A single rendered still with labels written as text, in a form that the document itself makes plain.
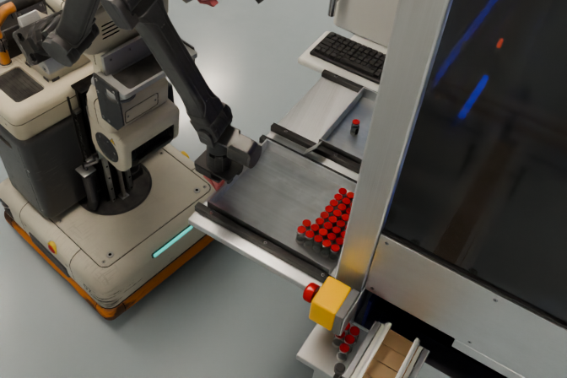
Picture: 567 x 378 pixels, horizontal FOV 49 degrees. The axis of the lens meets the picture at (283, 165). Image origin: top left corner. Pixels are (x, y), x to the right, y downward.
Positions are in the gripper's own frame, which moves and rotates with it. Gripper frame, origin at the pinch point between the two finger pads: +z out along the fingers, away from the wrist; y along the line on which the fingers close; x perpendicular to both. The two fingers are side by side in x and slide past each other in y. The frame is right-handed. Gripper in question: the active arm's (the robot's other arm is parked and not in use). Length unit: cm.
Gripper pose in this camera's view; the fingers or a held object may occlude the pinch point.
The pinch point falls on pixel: (218, 187)
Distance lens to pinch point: 156.8
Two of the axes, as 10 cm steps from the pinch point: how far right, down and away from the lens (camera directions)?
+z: -0.7, 6.6, 7.4
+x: 5.3, -6.1, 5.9
